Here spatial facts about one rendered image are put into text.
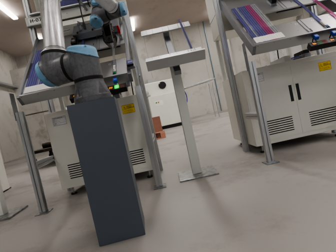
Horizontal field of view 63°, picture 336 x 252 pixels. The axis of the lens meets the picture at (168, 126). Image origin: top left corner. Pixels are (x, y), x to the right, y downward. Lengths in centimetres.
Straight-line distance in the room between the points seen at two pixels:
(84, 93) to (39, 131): 1039
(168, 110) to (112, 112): 659
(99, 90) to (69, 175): 114
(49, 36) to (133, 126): 96
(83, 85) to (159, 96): 656
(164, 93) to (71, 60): 658
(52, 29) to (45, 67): 17
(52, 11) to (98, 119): 52
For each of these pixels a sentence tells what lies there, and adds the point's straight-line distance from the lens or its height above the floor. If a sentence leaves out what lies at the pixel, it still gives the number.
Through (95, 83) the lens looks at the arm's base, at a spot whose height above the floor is 62.
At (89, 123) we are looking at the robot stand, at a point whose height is 47.
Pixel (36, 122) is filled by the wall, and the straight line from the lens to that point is 1150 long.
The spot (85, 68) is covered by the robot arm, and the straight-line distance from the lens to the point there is 113.
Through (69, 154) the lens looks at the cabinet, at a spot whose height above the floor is 30.
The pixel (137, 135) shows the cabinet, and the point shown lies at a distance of 199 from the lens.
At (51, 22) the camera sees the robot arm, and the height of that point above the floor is 91.
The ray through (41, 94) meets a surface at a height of 71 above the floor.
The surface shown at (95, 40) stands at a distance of 216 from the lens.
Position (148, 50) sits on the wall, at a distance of 1204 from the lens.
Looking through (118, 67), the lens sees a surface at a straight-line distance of 179.
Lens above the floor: 45
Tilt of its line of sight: 3 degrees down
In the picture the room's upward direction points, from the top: 12 degrees counter-clockwise
